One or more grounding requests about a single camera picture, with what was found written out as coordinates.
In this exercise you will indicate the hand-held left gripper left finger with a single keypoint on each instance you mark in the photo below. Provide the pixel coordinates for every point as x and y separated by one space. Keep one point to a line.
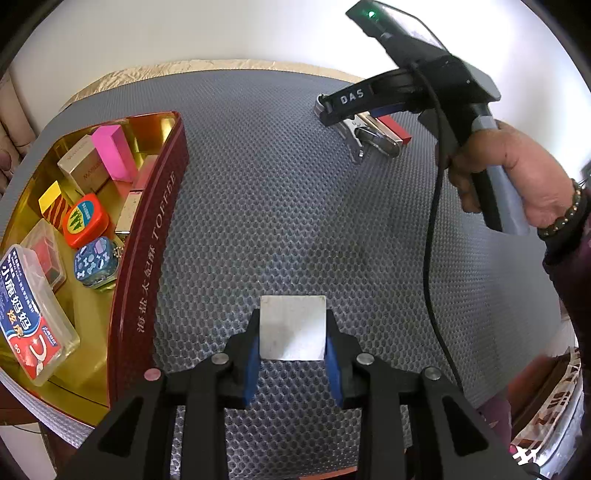
251 364

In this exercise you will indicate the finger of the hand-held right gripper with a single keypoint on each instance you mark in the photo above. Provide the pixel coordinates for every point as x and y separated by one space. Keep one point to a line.
398 109
351 99

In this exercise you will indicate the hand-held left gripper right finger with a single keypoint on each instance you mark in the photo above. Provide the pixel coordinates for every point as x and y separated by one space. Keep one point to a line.
333 369

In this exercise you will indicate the silver metal clipper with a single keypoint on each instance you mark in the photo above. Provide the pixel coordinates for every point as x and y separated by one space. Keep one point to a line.
369 141

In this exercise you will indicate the white square box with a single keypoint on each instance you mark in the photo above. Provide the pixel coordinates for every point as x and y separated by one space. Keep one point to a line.
293 323

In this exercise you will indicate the gold tin box red sides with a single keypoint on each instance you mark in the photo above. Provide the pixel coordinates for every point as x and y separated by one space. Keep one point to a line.
138 286

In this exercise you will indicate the blue patterned small tin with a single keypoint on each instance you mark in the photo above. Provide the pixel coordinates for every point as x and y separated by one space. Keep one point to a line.
96 261

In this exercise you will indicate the clear floss box blue label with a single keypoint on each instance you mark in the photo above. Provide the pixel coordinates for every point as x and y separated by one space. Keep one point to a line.
32 314

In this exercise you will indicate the clear case red insert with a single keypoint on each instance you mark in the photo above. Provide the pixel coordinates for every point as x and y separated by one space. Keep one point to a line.
46 251

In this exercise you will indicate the pink rectangular block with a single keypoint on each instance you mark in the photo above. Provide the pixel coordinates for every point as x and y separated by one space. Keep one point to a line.
113 147

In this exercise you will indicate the person's right forearm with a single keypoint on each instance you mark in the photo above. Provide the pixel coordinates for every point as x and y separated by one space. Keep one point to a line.
572 286

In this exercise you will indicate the person's right hand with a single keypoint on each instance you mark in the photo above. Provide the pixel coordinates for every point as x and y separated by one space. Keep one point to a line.
531 170

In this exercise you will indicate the red rectangular block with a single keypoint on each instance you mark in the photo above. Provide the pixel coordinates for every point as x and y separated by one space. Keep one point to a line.
397 129

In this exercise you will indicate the grey textured mat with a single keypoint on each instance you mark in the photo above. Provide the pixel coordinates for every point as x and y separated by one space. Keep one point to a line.
300 207

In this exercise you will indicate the brown white patterned bag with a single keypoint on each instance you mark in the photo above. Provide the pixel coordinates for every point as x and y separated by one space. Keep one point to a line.
554 415

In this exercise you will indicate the yellow striped small box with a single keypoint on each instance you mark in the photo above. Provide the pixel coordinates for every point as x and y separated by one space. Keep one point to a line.
51 198

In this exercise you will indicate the beige cardboard box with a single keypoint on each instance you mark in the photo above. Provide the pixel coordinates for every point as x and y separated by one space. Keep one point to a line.
83 164

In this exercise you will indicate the beige curtain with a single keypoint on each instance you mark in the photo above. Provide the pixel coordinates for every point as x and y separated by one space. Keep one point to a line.
14 134

